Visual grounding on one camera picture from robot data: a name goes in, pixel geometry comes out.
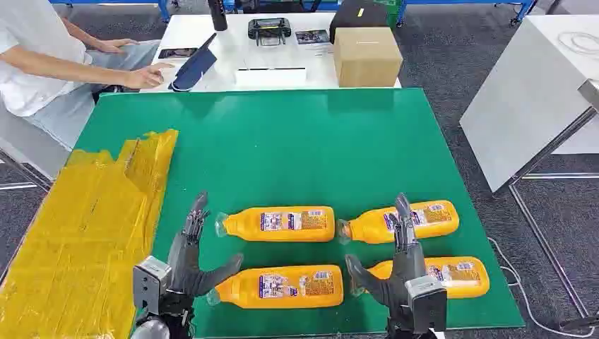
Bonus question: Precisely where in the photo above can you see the person's right hand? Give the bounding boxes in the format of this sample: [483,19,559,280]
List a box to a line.
[122,61,177,90]

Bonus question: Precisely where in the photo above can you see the person's left hand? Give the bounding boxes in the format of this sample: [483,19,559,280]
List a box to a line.
[95,38,140,54]

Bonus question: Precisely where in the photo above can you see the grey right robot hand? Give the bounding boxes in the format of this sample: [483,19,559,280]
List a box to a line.
[345,192,427,323]

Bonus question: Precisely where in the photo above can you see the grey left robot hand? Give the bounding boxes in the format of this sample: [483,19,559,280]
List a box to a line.
[166,191,244,298]

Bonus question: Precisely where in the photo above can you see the orange drink bottle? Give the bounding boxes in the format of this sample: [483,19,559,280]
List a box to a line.
[336,200,461,246]
[214,206,336,243]
[350,256,491,300]
[206,264,345,310]

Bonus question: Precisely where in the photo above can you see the tablet in blue case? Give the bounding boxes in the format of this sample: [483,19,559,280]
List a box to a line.
[168,32,218,93]

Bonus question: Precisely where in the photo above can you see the person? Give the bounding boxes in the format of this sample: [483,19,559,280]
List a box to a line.
[0,0,177,153]

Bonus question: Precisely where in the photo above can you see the black flask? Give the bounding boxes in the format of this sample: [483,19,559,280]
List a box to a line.
[208,0,229,32]

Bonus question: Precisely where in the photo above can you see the yellow plastic sheet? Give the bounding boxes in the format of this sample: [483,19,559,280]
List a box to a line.
[0,129,179,339]

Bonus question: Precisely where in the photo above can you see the flat white box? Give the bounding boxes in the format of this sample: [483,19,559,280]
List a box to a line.
[234,66,308,88]

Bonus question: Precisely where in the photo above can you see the black handheld controller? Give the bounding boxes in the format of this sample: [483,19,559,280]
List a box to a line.
[247,18,292,48]

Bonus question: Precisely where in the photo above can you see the green table mat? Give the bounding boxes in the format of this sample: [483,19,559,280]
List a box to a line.
[72,88,526,339]

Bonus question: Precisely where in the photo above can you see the printed photo booklet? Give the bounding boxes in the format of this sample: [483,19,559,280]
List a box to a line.
[295,29,331,47]

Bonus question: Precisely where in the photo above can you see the white table with metal legs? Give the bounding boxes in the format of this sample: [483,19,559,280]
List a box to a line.
[459,13,599,333]

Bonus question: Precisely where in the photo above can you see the brown cardboard box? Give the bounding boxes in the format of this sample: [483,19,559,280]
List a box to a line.
[333,27,404,88]

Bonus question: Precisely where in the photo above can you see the black bag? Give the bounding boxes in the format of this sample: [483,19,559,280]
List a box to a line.
[329,0,389,44]

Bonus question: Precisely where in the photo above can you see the green crate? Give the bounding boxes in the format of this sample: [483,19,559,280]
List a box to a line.
[374,0,403,28]

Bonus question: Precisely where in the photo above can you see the grey metal plate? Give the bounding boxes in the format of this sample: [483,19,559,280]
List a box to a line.
[578,78,599,112]

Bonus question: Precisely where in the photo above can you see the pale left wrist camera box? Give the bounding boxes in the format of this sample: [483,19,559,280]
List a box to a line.
[133,256,172,316]

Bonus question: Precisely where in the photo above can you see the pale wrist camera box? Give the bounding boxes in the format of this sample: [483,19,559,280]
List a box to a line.
[133,256,172,316]
[405,275,448,334]

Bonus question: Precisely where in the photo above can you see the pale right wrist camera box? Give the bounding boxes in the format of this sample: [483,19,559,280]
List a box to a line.
[405,275,448,334]

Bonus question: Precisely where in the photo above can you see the white floor cable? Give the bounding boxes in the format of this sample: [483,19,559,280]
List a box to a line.
[486,237,599,339]

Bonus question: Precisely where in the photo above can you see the coiled white cable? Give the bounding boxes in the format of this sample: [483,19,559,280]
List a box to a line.
[557,31,599,57]

